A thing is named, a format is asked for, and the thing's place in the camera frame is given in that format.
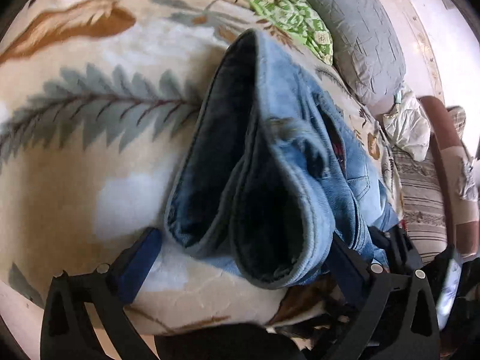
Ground light blue denim jeans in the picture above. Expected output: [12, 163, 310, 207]
[164, 29, 398, 289]

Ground striped beige bed sheet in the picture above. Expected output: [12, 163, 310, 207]
[392, 147, 448, 264]

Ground cream crumpled pillow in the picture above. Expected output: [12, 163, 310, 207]
[382, 83, 431, 162]

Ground cream leaf patterned blanket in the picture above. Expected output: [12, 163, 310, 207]
[1, 0, 405, 315]

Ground grey pillow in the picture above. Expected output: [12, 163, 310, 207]
[307, 0, 406, 105]

